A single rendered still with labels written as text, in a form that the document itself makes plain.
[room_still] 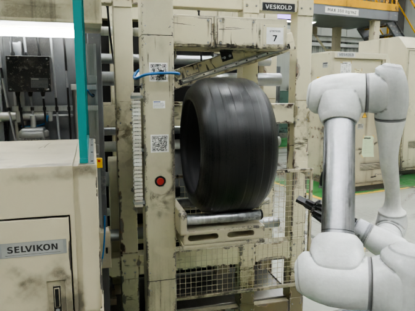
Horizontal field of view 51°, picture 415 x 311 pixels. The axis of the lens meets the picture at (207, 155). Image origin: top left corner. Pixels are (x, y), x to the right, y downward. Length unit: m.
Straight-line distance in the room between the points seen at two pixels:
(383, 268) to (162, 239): 0.94
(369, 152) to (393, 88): 5.02
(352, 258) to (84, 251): 0.74
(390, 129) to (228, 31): 0.95
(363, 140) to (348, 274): 5.16
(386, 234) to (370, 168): 4.89
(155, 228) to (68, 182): 0.87
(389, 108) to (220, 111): 0.60
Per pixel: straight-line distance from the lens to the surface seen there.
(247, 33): 2.17
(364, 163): 6.48
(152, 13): 1.80
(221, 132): 1.64
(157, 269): 1.94
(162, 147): 1.80
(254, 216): 1.89
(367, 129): 6.44
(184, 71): 2.21
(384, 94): 1.51
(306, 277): 1.34
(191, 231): 1.80
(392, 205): 1.81
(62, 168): 1.05
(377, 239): 1.70
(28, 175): 1.06
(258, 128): 1.69
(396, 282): 1.32
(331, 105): 1.48
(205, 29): 2.11
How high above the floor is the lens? 1.44
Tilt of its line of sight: 9 degrees down
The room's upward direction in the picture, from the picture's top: straight up
